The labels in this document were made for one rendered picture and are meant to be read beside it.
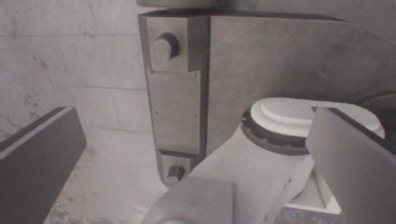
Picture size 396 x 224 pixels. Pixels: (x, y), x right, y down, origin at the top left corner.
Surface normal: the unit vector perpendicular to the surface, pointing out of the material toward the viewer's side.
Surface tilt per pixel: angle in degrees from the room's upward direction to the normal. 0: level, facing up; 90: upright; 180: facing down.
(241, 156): 90
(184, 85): 0
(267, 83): 0
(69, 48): 0
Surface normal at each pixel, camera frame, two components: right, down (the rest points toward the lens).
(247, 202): 0.00, -0.86
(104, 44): -0.19, 0.50
